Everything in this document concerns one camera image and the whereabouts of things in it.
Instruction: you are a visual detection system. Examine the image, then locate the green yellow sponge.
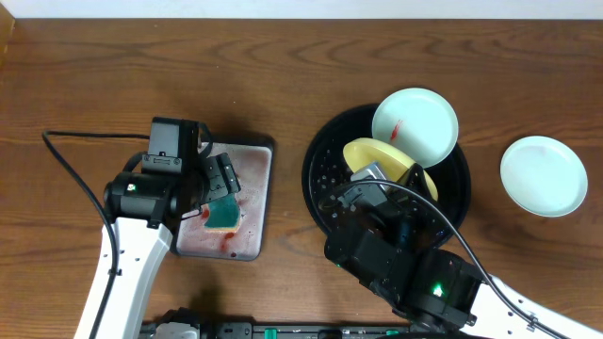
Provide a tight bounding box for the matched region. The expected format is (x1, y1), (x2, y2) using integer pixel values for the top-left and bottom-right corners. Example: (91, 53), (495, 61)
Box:
(202, 194), (241, 232)

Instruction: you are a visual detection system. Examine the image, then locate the yellow plate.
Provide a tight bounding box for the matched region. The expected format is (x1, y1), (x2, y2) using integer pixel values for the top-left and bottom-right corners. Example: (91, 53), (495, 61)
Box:
(343, 137), (416, 181)

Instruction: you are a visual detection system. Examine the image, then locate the mint green plate front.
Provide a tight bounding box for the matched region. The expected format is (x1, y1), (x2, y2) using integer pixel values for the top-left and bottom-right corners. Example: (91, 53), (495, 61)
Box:
(499, 136), (588, 218)

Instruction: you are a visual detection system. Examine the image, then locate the mint green plate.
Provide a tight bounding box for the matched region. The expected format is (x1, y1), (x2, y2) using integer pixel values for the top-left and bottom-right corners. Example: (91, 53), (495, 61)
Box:
(371, 88), (459, 168)
(499, 136), (588, 218)

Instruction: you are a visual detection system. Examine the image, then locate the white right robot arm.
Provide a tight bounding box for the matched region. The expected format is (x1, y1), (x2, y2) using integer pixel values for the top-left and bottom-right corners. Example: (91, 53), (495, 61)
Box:
(324, 205), (602, 338)

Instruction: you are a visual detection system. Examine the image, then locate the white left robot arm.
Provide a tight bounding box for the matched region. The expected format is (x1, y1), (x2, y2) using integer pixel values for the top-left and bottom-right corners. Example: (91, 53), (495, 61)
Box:
(75, 153), (241, 338)

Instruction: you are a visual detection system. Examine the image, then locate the black rectangular soapy tray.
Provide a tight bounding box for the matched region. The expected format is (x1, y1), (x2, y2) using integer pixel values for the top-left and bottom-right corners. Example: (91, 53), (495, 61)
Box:
(173, 137), (274, 261)

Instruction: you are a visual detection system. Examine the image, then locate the round black tray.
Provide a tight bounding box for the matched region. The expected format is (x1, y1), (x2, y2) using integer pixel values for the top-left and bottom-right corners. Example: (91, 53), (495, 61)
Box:
(301, 105), (471, 250)

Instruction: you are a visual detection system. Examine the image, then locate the mint green plate rear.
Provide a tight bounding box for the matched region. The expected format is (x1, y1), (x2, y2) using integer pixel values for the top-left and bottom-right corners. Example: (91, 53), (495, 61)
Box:
(371, 88), (459, 168)

